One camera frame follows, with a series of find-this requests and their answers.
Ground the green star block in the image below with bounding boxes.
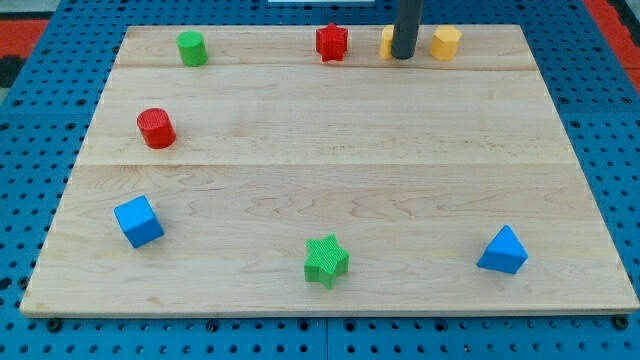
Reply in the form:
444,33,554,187
304,234,350,290

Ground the light wooden board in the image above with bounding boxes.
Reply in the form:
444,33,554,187
20,25,639,318

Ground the red star block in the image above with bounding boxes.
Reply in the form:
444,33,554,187
315,23,349,62

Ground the yellow block behind rod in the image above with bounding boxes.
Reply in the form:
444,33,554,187
379,25,394,60

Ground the red cylinder block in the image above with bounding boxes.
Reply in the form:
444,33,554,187
136,108,176,149

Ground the green cylinder block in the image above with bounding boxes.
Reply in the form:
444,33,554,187
176,30,208,67

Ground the yellow hexagon block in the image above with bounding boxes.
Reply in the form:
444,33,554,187
430,25,462,61

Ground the blue cube block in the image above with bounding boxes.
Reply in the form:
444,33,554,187
113,195,164,248

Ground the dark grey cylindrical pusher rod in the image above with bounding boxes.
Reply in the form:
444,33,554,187
391,0,424,60

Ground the blue triangle block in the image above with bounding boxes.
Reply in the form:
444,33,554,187
476,225,529,274

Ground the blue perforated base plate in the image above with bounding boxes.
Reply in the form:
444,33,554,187
1,0,639,359

